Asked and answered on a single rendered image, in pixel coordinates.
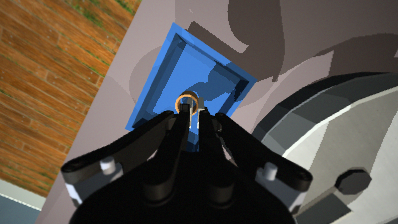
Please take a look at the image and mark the bronze bushing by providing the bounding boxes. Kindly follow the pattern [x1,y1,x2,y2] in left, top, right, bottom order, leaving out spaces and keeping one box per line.
[175,91,198,115]

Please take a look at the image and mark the blue open crate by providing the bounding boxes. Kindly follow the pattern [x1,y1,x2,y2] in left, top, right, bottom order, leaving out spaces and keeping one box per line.
[125,22,257,152]

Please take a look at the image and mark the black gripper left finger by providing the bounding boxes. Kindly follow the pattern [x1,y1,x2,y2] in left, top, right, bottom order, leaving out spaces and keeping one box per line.
[61,97,193,208]

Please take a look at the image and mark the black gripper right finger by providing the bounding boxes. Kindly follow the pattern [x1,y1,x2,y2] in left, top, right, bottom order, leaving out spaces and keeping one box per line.
[197,97,313,215]

